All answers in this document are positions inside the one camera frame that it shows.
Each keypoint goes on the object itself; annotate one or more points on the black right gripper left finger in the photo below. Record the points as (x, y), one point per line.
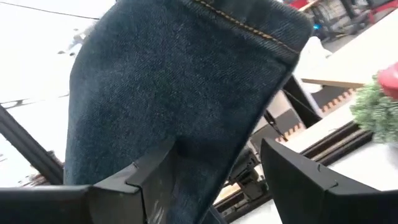
(118, 202)

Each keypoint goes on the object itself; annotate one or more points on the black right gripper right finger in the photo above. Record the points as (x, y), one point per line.
(311, 199)

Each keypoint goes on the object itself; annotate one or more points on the dark navy garment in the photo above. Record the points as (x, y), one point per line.
(171, 93)

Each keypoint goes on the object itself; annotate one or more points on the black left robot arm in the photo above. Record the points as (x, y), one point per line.
(245, 174)

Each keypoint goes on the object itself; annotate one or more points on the orange black striped mat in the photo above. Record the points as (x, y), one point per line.
(339, 99)

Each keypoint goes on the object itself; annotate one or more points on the small potted green plant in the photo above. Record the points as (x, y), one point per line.
(376, 115)

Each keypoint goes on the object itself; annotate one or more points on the light wooden desk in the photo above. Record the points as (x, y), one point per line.
(357, 62)

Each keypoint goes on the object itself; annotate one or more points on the black aluminium table frame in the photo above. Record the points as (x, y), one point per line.
(335, 140)

